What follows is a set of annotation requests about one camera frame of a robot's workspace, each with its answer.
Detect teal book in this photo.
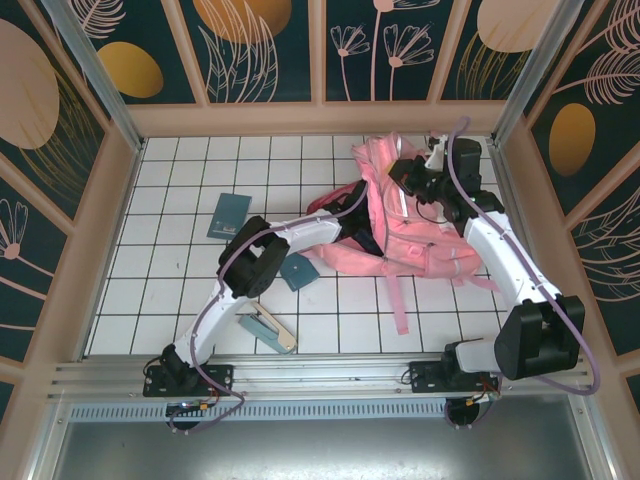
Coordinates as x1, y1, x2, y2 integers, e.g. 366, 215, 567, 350
205, 192, 254, 241

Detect dark panel feather orange oval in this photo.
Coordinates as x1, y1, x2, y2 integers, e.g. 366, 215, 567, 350
524, 0, 640, 186

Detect dark panel flower and lines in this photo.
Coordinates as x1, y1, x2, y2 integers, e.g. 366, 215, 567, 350
0, 152, 74, 366

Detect dark panel pink leaf lines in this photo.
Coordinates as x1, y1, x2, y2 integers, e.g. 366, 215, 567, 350
564, 184, 640, 359

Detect aluminium front rail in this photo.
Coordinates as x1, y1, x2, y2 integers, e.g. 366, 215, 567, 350
47, 353, 594, 402

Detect dark panel orange circle leaves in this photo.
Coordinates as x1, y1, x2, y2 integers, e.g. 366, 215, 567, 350
179, 0, 321, 105

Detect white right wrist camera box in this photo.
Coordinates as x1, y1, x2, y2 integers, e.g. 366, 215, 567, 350
423, 130, 447, 170

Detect aluminium corner post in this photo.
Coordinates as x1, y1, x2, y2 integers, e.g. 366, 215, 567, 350
488, 0, 599, 147
42, 0, 147, 154

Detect pink backpack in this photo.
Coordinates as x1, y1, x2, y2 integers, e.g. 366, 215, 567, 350
305, 130, 501, 337

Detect perforated metal cable tray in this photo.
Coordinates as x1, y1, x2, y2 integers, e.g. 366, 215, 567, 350
64, 403, 576, 425

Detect blue grey stapler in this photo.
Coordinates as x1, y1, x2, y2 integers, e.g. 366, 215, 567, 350
238, 298, 300, 355

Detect dark panel large pink circle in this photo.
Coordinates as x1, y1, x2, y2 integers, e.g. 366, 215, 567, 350
0, 0, 111, 154

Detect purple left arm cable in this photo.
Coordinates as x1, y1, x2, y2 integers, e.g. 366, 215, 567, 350
167, 180, 371, 435

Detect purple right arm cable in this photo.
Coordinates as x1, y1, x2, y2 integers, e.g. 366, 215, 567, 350
447, 117, 601, 431

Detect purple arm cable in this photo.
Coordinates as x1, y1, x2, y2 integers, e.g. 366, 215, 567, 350
167, 180, 371, 435
447, 117, 601, 431

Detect grey metal sheet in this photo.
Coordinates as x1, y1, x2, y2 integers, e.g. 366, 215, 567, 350
29, 419, 616, 480

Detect dark panel pink flowers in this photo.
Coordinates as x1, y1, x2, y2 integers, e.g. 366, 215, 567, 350
323, 0, 449, 104

